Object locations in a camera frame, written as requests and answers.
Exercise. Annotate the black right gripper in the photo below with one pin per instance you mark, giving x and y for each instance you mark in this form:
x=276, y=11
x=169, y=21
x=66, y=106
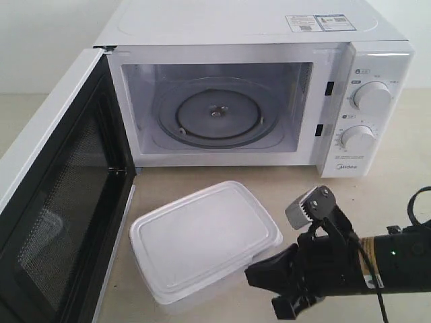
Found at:
x=327, y=268

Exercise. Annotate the white plastic lidded container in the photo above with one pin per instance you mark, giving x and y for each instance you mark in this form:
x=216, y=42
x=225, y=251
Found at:
x=195, y=242

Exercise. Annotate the white microwave door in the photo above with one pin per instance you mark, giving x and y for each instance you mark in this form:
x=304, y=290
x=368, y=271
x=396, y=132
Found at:
x=66, y=185

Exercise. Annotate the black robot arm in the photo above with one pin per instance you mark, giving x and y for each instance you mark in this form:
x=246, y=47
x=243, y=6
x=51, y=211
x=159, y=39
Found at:
x=398, y=262

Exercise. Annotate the white microwave oven body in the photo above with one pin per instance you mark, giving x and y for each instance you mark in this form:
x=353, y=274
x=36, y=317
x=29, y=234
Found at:
x=155, y=46

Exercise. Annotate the lower white control knob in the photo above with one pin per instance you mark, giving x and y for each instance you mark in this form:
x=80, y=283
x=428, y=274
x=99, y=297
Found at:
x=358, y=137

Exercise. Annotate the white control knob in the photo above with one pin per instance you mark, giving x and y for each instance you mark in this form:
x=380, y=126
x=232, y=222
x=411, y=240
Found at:
x=358, y=137
x=372, y=97

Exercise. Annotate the upper white control knob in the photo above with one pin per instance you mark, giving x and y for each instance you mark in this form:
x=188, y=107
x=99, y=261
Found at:
x=372, y=97

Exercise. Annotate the white label sticker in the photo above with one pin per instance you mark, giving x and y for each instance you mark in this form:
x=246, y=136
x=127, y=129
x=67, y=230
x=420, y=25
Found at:
x=303, y=23

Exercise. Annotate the blue label sticker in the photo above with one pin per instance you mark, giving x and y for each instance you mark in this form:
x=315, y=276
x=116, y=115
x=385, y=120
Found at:
x=334, y=23

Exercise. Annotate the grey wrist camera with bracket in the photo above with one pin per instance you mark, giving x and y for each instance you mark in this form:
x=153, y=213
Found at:
x=319, y=209

